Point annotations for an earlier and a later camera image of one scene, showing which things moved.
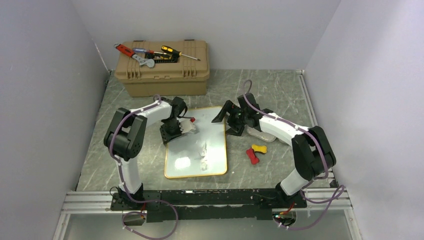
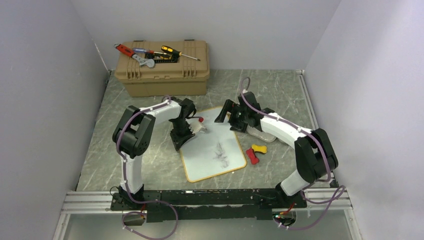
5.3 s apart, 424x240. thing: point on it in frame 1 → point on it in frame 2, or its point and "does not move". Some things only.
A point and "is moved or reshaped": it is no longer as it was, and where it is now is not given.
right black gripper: x=227 y=107 does not move
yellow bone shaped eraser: x=257 y=148 does not move
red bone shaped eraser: x=251 y=153 does not move
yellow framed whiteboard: x=201 y=152 is moved or reshaped
